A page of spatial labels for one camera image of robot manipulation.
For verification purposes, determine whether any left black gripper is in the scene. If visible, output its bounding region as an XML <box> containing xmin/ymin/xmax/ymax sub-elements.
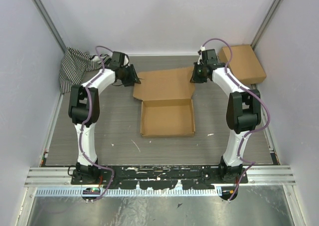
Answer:
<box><xmin>121</xmin><ymin>64</ymin><xmax>142</xmax><ymax>87</ymax></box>

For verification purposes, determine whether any brown cardboard box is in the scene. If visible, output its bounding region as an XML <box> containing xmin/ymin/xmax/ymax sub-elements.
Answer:
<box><xmin>228</xmin><ymin>45</ymin><xmax>266</xmax><ymax>85</ymax></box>
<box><xmin>133</xmin><ymin>67</ymin><xmax>195</xmax><ymax>138</ymax></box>

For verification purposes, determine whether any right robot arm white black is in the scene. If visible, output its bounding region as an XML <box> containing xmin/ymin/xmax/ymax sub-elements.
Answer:
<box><xmin>190</xmin><ymin>46</ymin><xmax>261</xmax><ymax>184</ymax></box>

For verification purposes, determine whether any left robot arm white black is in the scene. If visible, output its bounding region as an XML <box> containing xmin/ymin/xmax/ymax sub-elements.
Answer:
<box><xmin>68</xmin><ymin>51</ymin><xmax>141</xmax><ymax>185</ymax></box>

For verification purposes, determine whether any folded brown cardboard box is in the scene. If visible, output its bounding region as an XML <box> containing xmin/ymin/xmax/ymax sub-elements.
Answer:
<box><xmin>228</xmin><ymin>45</ymin><xmax>266</xmax><ymax>85</ymax></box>

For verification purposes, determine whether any striped black white cloth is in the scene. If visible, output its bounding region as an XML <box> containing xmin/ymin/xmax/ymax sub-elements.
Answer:
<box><xmin>59</xmin><ymin>47</ymin><xmax>102</xmax><ymax>94</ymax></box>

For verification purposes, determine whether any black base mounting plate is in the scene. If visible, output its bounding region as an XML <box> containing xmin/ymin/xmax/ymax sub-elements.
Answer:
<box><xmin>67</xmin><ymin>165</ymin><xmax>248</xmax><ymax>190</ymax></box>

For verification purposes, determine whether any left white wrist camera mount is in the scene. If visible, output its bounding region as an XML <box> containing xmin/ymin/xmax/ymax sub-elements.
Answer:
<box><xmin>124</xmin><ymin>54</ymin><xmax>130</xmax><ymax>67</ymax></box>

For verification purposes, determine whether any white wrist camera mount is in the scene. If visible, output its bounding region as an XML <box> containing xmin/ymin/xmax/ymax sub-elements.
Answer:
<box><xmin>197</xmin><ymin>45</ymin><xmax>206</xmax><ymax>65</ymax></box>
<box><xmin>124</xmin><ymin>54</ymin><xmax>130</xmax><ymax>67</ymax></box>

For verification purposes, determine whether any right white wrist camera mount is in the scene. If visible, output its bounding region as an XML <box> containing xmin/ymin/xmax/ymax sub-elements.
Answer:
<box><xmin>197</xmin><ymin>45</ymin><xmax>206</xmax><ymax>65</ymax></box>

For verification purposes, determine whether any white slotted cable duct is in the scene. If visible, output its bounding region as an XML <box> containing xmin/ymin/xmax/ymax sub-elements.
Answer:
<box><xmin>35</xmin><ymin>187</ymin><xmax>222</xmax><ymax>198</ymax></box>

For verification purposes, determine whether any aluminium rail front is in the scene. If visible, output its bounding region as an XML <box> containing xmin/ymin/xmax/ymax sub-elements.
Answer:
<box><xmin>24</xmin><ymin>165</ymin><xmax>296</xmax><ymax>187</ymax></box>

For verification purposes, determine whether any left aluminium frame post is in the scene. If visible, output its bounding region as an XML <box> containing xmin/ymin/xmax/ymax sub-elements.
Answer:
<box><xmin>32</xmin><ymin>0</ymin><xmax>67</xmax><ymax>52</ymax></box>

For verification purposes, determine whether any aluminium frame post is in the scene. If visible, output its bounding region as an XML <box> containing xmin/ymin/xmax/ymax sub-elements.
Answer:
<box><xmin>251</xmin><ymin>0</ymin><xmax>283</xmax><ymax>50</ymax></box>
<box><xmin>32</xmin><ymin>0</ymin><xmax>67</xmax><ymax>52</ymax></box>

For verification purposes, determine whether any right aluminium frame post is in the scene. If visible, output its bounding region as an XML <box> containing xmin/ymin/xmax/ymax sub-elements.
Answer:
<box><xmin>251</xmin><ymin>0</ymin><xmax>283</xmax><ymax>50</ymax></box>

